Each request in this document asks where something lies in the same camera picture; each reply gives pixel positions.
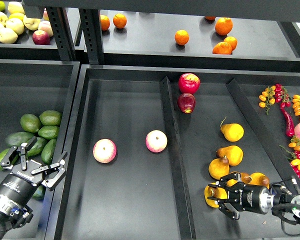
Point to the pink apple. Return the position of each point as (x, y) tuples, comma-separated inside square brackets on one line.
[(104, 150), (156, 141)]

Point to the pale yellow apple centre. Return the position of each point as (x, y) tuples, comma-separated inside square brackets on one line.
[(16, 25)]

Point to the red apple on shelf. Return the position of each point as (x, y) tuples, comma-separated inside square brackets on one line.
[(41, 37)]

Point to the dark red apple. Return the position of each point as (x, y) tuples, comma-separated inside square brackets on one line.
[(186, 103)]

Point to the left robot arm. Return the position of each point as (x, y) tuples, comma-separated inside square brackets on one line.
[(12, 215)]

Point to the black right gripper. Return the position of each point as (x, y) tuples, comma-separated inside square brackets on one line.
[(251, 198)]

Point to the pink apple left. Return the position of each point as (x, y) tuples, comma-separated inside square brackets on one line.
[(104, 150)]

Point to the bright green avocado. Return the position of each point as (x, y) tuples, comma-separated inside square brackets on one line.
[(3, 154)]

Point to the pink apple centre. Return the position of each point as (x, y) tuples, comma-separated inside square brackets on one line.
[(156, 141)]

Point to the green avocado right lower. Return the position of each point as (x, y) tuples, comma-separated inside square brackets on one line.
[(48, 151)]

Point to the mixed tomato cluster lower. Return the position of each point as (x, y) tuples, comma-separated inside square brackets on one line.
[(293, 152)]

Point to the green avocado top left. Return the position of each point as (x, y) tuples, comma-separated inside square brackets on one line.
[(30, 123)]

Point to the red cherry tomato vine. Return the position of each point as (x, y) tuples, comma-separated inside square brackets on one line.
[(281, 96)]

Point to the yellow pear small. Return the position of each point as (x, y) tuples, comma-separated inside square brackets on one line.
[(219, 167)]

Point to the black shelf post left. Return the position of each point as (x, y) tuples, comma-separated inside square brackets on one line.
[(61, 32)]

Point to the yellow pear lying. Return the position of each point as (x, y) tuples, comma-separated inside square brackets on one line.
[(245, 178)]

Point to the green avocado middle right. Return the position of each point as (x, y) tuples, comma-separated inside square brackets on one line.
[(49, 132)]

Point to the dark green avocado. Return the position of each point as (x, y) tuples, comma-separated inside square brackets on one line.
[(39, 194)]

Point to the dark avocado left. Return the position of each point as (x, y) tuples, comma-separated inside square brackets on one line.
[(18, 138)]

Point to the bright red apple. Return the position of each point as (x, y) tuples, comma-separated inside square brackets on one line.
[(189, 83)]

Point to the pale yellow apple front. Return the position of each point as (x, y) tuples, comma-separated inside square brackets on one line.
[(8, 36)]

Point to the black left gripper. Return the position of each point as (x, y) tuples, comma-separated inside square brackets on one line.
[(24, 178)]

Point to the green avocado top right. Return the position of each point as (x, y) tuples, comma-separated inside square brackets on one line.
[(50, 118)]

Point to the black centre tray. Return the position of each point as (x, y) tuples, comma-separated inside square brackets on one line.
[(142, 195)]

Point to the yellow pear with stem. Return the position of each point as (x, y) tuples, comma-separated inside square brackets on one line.
[(232, 132)]

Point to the red chili pepper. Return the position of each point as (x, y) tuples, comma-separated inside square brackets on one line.
[(289, 124)]

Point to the black upper left tray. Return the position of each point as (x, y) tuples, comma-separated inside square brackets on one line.
[(25, 49)]

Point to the orange cherry tomato vine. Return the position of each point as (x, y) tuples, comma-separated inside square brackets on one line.
[(267, 98)]

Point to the pink peach on shelf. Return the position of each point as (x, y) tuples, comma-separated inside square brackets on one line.
[(46, 27)]

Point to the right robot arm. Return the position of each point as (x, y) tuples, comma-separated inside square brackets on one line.
[(231, 195)]

